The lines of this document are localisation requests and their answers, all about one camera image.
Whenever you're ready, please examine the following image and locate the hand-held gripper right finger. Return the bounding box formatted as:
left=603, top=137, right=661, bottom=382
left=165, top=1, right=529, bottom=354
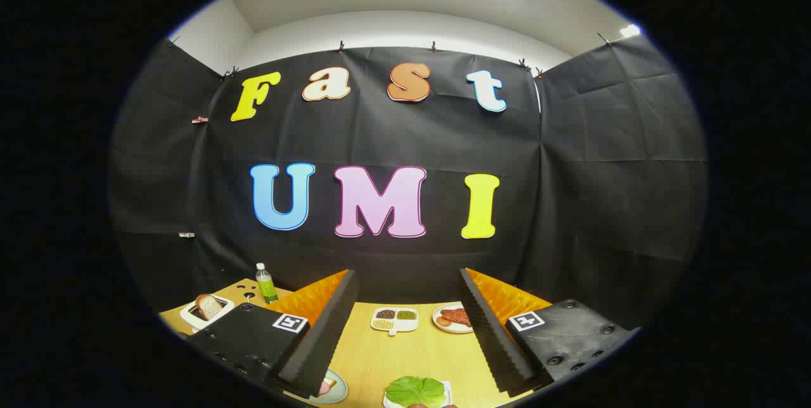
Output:
left=458, top=267, right=641, bottom=397

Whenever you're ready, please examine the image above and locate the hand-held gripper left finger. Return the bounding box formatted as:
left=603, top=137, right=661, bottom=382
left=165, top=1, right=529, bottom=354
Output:
left=184, top=269, right=359, bottom=399

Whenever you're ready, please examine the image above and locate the green lettuce leaf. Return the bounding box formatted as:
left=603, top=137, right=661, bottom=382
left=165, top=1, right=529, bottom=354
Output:
left=385, top=376, right=447, bottom=408

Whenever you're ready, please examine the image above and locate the pale green round plate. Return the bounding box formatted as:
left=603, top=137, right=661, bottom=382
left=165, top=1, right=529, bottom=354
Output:
left=288, top=368, right=349, bottom=404

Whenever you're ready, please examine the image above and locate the white oval plate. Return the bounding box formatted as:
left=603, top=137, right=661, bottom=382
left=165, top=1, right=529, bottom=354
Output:
left=432, top=302, right=475, bottom=334

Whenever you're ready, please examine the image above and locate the red meat slice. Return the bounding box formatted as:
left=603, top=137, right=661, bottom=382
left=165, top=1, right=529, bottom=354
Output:
left=436, top=308, right=473, bottom=328

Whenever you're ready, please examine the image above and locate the white leaf-shaped plate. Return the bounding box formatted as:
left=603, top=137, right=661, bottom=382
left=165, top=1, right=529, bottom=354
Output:
left=382, top=381, right=454, bottom=408

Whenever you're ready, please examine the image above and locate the green label plastic bottle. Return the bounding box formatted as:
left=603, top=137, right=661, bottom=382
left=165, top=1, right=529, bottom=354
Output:
left=256, top=262, right=279, bottom=304

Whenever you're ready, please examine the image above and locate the white divided bean dish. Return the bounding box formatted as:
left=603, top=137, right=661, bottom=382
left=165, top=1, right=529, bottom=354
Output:
left=371, top=307, right=419, bottom=336

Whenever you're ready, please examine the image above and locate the white toaster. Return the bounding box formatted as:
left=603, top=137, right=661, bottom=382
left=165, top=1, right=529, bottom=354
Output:
left=180, top=295, right=235, bottom=333

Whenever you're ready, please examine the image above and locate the black backdrop cloth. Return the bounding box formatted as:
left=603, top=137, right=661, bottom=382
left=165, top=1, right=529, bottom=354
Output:
left=109, top=34, right=707, bottom=333

